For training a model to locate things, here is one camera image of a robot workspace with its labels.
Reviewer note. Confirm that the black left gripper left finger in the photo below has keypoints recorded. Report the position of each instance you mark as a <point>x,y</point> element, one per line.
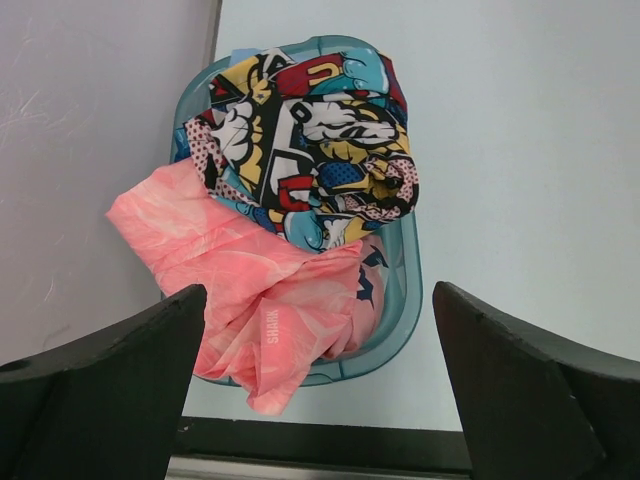
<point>107,405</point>

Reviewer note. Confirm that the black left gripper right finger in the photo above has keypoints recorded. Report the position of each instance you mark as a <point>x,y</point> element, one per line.
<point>533,404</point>

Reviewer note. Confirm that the comic print shorts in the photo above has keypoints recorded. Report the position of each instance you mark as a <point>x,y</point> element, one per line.
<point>315,151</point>

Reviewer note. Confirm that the pink shark shorts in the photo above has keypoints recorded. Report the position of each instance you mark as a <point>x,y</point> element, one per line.
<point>272,309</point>

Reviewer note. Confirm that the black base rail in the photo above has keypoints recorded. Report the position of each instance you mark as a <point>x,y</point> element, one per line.
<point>353,447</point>

